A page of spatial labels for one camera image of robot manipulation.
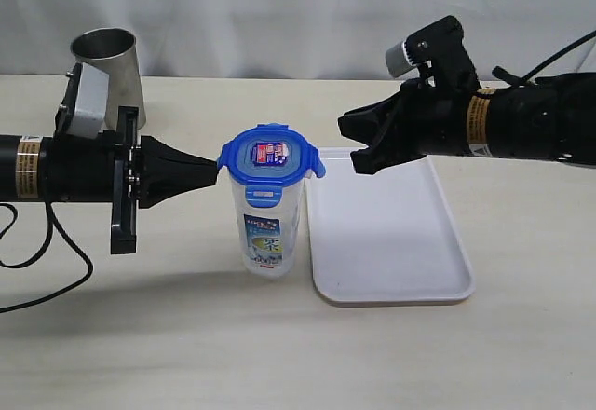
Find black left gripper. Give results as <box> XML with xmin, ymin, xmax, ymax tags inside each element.
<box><xmin>41</xmin><ymin>106</ymin><xmax>218</xmax><ymax>254</ymax></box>

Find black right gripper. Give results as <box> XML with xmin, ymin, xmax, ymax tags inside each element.
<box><xmin>338</xmin><ymin>79</ymin><xmax>470</xmax><ymax>175</ymax></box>

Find blue plastic lid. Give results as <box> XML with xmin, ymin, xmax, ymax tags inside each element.
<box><xmin>217</xmin><ymin>123</ymin><xmax>326</xmax><ymax>209</ymax></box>

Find clear plastic pitcher container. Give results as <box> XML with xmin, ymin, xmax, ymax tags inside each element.
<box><xmin>231</xmin><ymin>180</ymin><xmax>305</xmax><ymax>279</ymax></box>

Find stainless steel tumbler cup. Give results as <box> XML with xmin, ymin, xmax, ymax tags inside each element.
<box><xmin>70</xmin><ymin>27</ymin><xmax>146</xmax><ymax>130</ymax></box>

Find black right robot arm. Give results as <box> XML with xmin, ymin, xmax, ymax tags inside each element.
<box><xmin>338</xmin><ymin>72</ymin><xmax>595</xmax><ymax>175</ymax></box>

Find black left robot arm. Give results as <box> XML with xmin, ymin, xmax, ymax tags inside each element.
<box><xmin>1</xmin><ymin>106</ymin><xmax>218</xmax><ymax>254</ymax></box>

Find white rectangular plastic tray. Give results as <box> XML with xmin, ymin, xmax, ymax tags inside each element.
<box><xmin>305</xmin><ymin>147</ymin><xmax>476</xmax><ymax>308</ymax></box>

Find white backdrop curtain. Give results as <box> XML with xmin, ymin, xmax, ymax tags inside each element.
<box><xmin>1</xmin><ymin>0</ymin><xmax>595</xmax><ymax>79</ymax></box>

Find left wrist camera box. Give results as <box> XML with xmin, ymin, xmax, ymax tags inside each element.
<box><xmin>54</xmin><ymin>61</ymin><xmax>109</xmax><ymax>140</ymax></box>

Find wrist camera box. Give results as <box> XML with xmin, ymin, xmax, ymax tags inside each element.
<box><xmin>385</xmin><ymin>15</ymin><xmax>481</xmax><ymax>95</ymax></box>
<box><xmin>54</xmin><ymin>61</ymin><xmax>109</xmax><ymax>140</ymax></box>

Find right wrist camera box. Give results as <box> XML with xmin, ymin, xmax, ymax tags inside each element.
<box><xmin>385</xmin><ymin>15</ymin><xmax>481</xmax><ymax>95</ymax></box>

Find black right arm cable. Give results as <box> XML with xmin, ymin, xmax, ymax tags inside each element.
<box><xmin>492</xmin><ymin>27</ymin><xmax>596</xmax><ymax>89</ymax></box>

